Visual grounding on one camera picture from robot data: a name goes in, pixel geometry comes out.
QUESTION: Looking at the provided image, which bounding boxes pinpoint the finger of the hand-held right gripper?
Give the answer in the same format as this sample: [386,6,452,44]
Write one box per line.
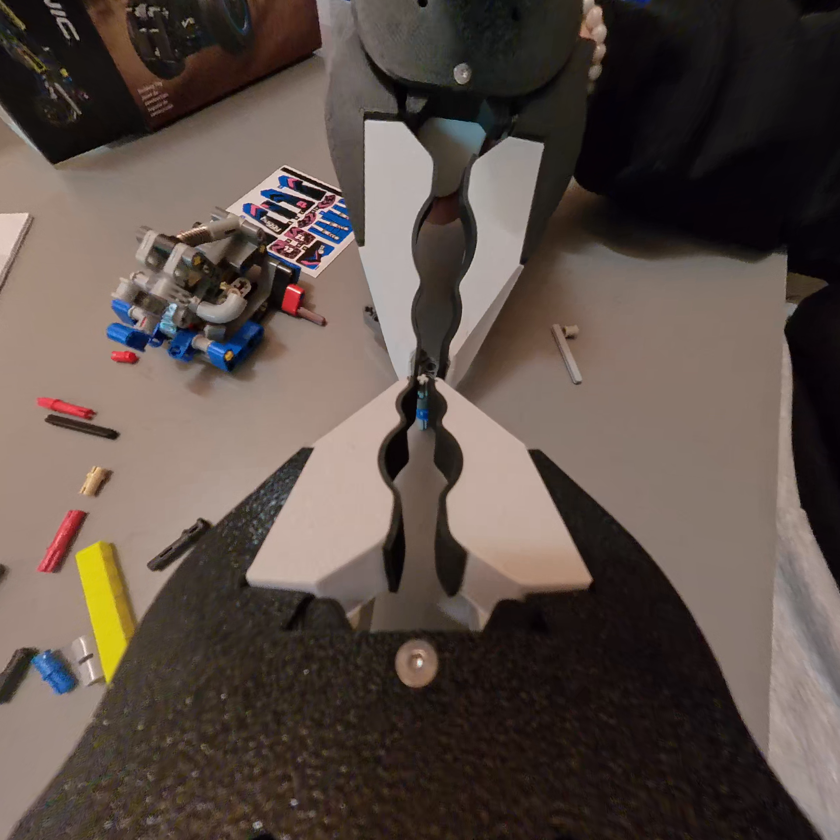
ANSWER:
[430,133,547,383]
[361,112,435,383]

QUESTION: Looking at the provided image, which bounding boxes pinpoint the white plastic pin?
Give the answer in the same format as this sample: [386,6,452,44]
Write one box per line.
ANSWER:
[68,633,107,688]

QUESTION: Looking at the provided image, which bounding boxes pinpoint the black plastic connector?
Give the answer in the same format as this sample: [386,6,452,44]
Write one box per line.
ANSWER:
[0,646,38,706]

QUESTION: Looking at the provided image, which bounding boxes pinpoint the red plastic axle pin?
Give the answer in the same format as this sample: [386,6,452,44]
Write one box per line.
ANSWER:
[36,395,98,420]

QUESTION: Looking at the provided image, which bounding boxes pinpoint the black plastic axle pin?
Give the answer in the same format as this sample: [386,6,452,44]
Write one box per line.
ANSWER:
[146,516,213,573]

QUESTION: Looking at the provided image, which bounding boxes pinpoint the blue plastic pin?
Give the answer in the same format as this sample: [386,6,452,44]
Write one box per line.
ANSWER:
[30,649,79,697]

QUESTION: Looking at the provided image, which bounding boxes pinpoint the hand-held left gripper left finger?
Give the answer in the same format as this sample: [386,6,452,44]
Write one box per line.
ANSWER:
[246,384,411,599]

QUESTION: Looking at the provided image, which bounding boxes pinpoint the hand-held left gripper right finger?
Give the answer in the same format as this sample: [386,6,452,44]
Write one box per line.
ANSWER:
[428,382,593,601]

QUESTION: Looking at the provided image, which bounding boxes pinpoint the light grey plastic axle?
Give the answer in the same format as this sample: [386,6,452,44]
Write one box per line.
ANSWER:
[551,323,584,386]

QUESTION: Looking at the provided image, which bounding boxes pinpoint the blue and pink sticker sheet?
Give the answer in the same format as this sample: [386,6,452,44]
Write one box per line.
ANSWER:
[225,164,357,280]

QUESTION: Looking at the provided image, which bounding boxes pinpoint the yellow plastic beam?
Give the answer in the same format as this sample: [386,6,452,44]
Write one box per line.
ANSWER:
[73,541,137,685]

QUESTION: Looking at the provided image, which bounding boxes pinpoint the black toy set box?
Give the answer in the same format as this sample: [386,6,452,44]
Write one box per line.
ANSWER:
[0,0,324,166]

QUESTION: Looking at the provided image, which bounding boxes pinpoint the black plastic axle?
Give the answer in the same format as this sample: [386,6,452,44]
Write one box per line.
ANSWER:
[44,413,121,442]

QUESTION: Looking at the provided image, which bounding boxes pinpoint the person's right forearm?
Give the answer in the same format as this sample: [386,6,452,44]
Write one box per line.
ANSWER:
[577,0,840,257]

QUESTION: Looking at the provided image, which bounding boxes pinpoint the white buggy picture booklet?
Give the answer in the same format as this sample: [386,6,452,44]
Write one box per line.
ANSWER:
[0,211,34,291]

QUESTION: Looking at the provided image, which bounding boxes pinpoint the long red plastic pin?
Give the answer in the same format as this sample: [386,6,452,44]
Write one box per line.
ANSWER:
[37,509,89,575]

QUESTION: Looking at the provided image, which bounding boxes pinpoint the toy buggy chassis assembly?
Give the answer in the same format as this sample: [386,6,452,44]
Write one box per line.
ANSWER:
[106,206,328,375]

